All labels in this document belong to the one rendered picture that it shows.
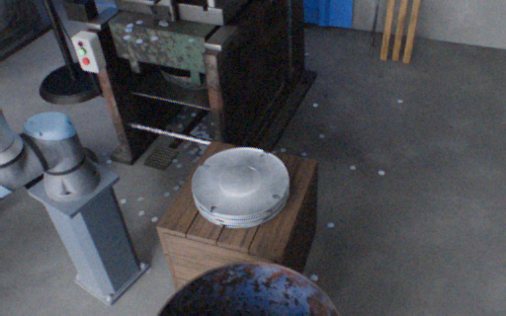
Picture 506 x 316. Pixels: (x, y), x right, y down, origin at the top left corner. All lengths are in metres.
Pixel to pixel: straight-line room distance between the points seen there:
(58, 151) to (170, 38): 0.61
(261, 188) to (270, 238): 0.16
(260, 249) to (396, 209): 0.75
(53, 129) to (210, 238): 0.50
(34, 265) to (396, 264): 1.28
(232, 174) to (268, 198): 0.15
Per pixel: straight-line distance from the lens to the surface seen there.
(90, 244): 1.60
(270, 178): 1.50
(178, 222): 1.48
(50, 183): 1.49
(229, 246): 1.41
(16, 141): 1.35
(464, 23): 2.99
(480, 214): 2.04
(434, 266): 1.84
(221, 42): 1.68
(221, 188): 1.48
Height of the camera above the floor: 1.45
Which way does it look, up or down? 41 degrees down
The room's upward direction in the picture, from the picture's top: 5 degrees counter-clockwise
